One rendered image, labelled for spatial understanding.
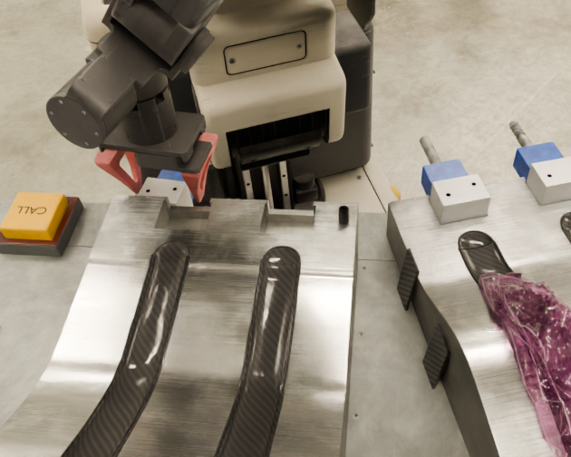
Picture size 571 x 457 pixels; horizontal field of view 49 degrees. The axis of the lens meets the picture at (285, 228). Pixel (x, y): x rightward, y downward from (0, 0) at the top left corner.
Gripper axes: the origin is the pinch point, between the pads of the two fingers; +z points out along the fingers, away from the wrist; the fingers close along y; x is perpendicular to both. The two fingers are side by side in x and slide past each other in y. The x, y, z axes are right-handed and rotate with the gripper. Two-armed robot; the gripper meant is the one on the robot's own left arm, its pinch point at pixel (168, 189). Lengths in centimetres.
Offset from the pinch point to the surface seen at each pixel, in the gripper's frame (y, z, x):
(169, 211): 3.0, -2.8, -5.8
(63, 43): -121, 84, 149
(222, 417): 16.4, -5.2, -27.9
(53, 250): -11.6, 3.6, -8.7
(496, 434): 37.0, -4.3, -24.4
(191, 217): 5.3, -2.1, -5.5
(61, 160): -88, 85, 84
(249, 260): 13.9, -4.6, -12.0
